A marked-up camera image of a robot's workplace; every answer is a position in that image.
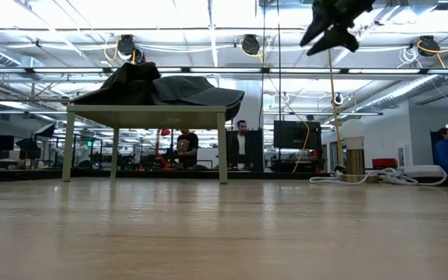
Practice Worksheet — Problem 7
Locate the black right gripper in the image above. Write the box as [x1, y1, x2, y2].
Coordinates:
[299, 0, 376, 57]

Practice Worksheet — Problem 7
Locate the black studio light shade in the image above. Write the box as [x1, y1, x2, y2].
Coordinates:
[16, 138, 42, 160]
[33, 122, 57, 138]

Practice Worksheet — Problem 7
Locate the red box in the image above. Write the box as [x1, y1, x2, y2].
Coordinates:
[372, 158, 398, 169]

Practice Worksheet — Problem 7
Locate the white pillar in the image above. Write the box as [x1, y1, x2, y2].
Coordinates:
[233, 79, 264, 131]

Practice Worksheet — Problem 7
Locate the silver ventilation duct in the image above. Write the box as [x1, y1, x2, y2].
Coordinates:
[358, 73, 446, 112]

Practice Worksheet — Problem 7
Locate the white power adapter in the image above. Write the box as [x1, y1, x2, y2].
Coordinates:
[402, 164, 445, 179]

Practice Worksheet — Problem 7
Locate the black hanging cable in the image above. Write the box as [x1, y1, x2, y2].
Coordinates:
[277, 0, 282, 156]

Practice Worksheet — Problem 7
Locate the black ceiling cord reel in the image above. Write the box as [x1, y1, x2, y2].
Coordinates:
[418, 35, 436, 58]
[241, 33, 261, 56]
[117, 33, 136, 58]

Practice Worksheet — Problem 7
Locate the green perforated metal shelf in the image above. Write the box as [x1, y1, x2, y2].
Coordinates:
[61, 103, 229, 185]

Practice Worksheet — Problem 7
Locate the white lamp cable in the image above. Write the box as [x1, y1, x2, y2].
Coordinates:
[309, 166, 448, 187]

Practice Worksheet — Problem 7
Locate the brass lamp with white bulb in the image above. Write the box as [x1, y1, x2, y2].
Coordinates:
[338, 118, 380, 184]

